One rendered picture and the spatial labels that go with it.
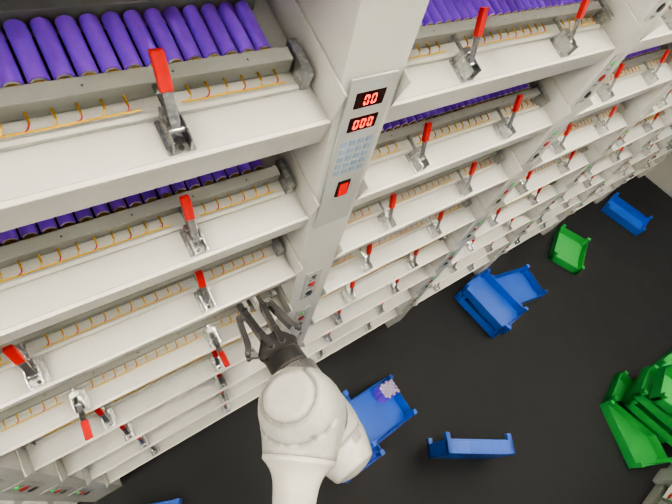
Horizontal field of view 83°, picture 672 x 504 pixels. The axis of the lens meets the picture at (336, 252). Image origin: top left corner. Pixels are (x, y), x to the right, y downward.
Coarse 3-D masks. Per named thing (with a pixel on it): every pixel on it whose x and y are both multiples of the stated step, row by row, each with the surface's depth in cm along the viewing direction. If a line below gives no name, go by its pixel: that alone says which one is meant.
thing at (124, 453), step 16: (240, 384) 136; (256, 384) 138; (208, 400) 131; (224, 400) 132; (192, 416) 128; (160, 432) 123; (128, 448) 119; (144, 448) 121; (96, 464) 115; (112, 464) 117
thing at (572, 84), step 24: (648, 0) 71; (648, 24) 77; (624, 48) 80; (576, 72) 85; (600, 72) 84; (576, 96) 87; (528, 144) 101; (528, 168) 112; (456, 240) 135; (432, 264) 151
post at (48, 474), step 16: (0, 464) 72; (16, 464) 77; (48, 464) 91; (16, 480) 81; (32, 480) 86; (48, 480) 92; (64, 480) 99; (80, 480) 107; (96, 480) 118; (0, 496) 83; (16, 496) 89; (32, 496) 95; (48, 496) 102; (64, 496) 111; (96, 496) 133
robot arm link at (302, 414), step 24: (264, 384) 51; (288, 384) 49; (312, 384) 49; (264, 408) 48; (288, 408) 47; (312, 408) 47; (336, 408) 52; (264, 432) 51; (288, 432) 47; (312, 432) 48; (336, 432) 51; (264, 456) 50; (288, 456) 48; (312, 456) 49; (336, 456) 52; (288, 480) 49; (312, 480) 49
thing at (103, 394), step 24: (288, 312) 92; (192, 336) 85; (240, 336) 88; (144, 360) 80; (168, 360) 82; (192, 360) 83; (96, 384) 76; (120, 384) 77; (144, 384) 79; (72, 408) 73; (96, 408) 75; (0, 432) 69; (24, 432) 70; (48, 432) 71; (0, 456) 69
